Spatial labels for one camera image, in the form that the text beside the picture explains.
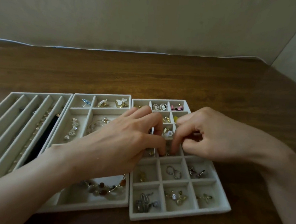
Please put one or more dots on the person's right hand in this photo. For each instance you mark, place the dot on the person's right hand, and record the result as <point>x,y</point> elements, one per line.
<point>219,137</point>

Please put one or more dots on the person's left hand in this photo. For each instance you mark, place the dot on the person's left hand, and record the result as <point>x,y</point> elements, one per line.
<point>115,148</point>

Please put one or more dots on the person's left thumb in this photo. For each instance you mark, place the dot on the person's left thumb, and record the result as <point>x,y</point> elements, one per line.
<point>153,143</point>

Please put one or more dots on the person's right thumb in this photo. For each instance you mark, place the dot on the person's right thumb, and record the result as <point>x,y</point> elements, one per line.
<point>192,148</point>

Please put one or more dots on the person's right forearm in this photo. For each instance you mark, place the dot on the person's right forearm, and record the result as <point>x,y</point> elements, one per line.
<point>284,174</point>

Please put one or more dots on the person's left forearm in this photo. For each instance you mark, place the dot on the person's left forearm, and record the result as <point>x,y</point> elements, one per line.
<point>26,185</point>

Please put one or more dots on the small gold charm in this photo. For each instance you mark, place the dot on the small gold charm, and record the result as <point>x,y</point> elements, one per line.
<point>151,153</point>

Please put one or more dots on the gold hoop earrings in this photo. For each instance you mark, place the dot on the gold hoop earrings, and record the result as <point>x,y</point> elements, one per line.
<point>165,119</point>

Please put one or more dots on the yellow stud earring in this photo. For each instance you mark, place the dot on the yellow stud earring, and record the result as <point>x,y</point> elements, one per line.
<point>175,119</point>

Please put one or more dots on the small gold drop earring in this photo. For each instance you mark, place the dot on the small gold drop earring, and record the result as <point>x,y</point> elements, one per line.
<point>141,176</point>

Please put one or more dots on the oval cameo earring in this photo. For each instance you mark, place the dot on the oval cameo earring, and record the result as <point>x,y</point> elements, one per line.
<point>156,107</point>
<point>164,107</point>

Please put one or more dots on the pink and black earrings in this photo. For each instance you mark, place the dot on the pink and black earrings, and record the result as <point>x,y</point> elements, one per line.
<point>176,108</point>

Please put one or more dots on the gold crystal earrings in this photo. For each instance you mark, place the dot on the gold crystal earrings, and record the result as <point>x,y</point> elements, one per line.
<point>176,197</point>

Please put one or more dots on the gold bow earring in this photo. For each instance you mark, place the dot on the gold bow earring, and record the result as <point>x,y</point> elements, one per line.
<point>205,198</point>

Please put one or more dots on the white butterfly earrings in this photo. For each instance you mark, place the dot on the white butterfly earrings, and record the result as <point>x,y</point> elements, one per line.
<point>121,103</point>

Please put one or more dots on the gold pearl bangle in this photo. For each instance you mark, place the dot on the gold pearl bangle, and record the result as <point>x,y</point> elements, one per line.
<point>99,124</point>

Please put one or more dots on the gold leaf brooch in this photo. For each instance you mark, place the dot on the gold leaf brooch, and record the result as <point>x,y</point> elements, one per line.
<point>103,103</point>

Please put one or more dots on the grey grid jewellery tray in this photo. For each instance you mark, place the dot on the grey grid jewellery tray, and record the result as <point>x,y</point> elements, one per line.
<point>181,212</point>

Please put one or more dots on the blue crystal earring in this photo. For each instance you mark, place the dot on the blue crystal earring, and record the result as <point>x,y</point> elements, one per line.
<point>85,102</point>

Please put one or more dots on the grey wide-compartment jewellery tray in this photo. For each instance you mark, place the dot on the grey wide-compartment jewellery tray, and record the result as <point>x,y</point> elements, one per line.
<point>75,198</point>

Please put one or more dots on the black velvet choker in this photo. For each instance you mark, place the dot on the black velvet choker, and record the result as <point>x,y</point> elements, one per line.
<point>44,139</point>

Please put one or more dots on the grey long-slot jewellery tray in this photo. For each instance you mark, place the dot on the grey long-slot jewellery tray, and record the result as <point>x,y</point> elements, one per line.
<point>9,129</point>

